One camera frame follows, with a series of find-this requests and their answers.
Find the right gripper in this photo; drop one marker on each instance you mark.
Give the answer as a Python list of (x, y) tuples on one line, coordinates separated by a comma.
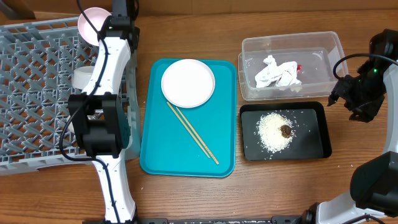
[(347, 92)]

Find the white napkin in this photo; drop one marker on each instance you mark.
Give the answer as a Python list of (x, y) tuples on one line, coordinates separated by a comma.
[(284, 74)]

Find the brown food scrap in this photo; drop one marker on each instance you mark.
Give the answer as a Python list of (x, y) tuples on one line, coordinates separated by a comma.
[(286, 131)]

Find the white rice pile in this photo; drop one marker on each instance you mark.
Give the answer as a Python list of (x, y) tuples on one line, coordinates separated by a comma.
[(268, 130)]

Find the large white plate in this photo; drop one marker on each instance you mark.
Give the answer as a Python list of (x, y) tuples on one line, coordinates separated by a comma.
[(188, 83)]

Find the wooden chopstick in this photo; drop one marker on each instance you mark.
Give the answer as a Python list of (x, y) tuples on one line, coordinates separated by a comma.
[(198, 136), (188, 129)]

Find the pink bowl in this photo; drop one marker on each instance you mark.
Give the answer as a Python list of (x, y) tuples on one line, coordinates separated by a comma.
[(97, 16)]

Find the grey bowl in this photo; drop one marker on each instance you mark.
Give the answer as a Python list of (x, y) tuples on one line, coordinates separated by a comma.
[(81, 76)]

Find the white cup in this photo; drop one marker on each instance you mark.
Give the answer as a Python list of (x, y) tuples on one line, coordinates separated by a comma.
[(71, 128)]

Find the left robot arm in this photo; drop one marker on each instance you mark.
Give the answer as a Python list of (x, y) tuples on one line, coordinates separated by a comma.
[(100, 125)]

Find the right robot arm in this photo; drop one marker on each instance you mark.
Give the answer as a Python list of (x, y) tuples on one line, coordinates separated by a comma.
[(372, 194)]

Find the black plastic tray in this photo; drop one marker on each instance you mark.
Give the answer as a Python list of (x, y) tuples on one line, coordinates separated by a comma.
[(312, 140)]

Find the clear plastic bin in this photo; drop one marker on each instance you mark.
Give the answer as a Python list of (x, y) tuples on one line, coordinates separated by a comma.
[(317, 52)]

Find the teal serving tray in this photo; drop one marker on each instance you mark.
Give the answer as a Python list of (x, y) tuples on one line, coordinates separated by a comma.
[(168, 149)]

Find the grey plastic dish rack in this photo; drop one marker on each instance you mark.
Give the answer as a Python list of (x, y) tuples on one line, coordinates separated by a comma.
[(37, 64)]

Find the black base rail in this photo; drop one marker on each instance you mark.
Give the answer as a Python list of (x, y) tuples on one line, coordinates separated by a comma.
[(217, 221)]

